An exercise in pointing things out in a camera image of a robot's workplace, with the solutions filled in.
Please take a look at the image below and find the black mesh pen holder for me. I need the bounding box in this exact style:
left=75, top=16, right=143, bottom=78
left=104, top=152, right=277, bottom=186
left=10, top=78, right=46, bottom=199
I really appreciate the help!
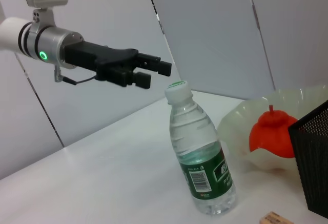
left=288, top=103, right=328, bottom=212

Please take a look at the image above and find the red-orange toy orange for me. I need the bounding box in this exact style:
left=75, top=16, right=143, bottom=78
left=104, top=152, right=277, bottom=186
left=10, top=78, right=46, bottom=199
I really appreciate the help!
left=249, top=104, right=299, bottom=159

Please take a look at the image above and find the small beige eraser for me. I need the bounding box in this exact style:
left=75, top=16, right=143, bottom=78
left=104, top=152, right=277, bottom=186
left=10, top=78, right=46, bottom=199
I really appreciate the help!
left=259, top=210, right=296, bottom=224

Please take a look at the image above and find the pale green wavy glass plate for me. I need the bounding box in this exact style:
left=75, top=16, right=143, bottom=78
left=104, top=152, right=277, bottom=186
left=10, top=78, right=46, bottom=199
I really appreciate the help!
left=217, top=85, right=328, bottom=174

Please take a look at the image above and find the clear green-label water bottle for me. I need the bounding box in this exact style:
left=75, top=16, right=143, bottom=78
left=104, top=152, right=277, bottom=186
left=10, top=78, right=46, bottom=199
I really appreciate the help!
left=163, top=80, right=237, bottom=216

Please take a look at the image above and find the left gripper cable with plugs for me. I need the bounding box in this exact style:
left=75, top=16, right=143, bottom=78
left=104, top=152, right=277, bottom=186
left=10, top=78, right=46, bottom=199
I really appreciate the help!
left=53, top=65, right=99, bottom=85

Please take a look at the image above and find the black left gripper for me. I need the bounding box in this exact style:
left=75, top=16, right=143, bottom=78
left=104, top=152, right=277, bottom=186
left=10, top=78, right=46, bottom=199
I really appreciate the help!
left=60, top=40, right=173, bottom=90

